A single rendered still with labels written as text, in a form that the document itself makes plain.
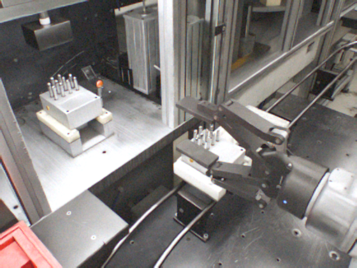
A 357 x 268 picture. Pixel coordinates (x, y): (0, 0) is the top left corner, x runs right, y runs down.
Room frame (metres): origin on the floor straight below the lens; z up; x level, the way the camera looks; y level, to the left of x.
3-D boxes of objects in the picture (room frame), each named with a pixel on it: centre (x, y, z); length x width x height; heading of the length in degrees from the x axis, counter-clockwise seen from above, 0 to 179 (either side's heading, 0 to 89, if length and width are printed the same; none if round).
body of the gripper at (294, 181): (0.29, -0.14, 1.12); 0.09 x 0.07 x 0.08; 48
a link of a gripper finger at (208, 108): (0.37, -0.05, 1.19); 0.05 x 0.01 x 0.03; 48
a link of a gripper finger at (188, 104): (0.39, -0.03, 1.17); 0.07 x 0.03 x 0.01; 48
